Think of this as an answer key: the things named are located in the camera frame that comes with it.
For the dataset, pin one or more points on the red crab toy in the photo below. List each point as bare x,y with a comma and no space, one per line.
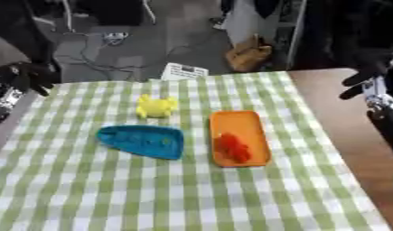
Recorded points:
232,147

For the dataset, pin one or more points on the tan bag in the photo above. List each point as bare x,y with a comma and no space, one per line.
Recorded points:
249,54

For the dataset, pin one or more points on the white power strip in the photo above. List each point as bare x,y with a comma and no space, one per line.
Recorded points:
115,37

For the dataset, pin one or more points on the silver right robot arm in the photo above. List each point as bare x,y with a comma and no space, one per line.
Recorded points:
382,105

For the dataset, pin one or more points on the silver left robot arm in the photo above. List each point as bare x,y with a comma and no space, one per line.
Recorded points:
5,100

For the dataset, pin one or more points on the blue boat-shaped tray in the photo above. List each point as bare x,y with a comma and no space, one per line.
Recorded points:
144,141

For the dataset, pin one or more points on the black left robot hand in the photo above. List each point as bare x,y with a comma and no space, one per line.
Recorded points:
25,75

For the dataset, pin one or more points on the yellow crab toy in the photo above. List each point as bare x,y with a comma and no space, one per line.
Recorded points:
156,106

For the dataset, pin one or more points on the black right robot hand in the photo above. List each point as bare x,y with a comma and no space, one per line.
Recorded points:
365,75

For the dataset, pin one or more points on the orange rectangular tray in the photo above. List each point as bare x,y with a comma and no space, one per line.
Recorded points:
239,137

